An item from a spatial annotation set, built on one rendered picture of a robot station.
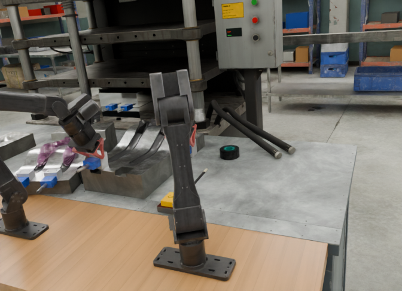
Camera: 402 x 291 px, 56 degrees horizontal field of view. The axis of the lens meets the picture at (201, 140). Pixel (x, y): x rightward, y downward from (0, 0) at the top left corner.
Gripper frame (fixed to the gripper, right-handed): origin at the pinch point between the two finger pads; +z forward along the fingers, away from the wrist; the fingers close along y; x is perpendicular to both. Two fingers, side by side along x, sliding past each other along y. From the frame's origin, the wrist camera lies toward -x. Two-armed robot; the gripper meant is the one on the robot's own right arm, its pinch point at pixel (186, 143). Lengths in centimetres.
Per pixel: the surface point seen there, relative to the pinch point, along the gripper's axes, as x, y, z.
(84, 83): -59, 97, 24
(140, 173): 14.7, 11.3, -0.8
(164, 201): 22.8, -0.7, 1.0
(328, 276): 29, -49, 18
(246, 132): -28.9, -9.3, 25.5
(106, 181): 17.5, 25.5, 2.2
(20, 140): -6, 96, 14
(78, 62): -64, 98, 13
